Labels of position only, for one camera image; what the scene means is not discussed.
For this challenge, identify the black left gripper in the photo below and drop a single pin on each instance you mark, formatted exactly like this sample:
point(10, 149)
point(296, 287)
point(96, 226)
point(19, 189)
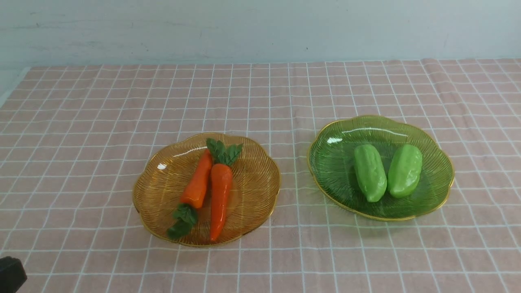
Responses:
point(12, 274)

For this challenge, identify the orange carrot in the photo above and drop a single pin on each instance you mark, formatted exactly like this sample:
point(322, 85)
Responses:
point(221, 177)
point(192, 199)

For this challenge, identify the green bitter gourd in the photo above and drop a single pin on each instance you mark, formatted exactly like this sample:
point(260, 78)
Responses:
point(404, 172)
point(370, 172)

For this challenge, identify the amber glass plate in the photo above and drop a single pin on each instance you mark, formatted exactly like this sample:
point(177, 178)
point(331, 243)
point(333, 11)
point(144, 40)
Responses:
point(255, 186)

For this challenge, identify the green glass plate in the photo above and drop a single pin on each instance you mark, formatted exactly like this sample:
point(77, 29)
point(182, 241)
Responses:
point(330, 160)

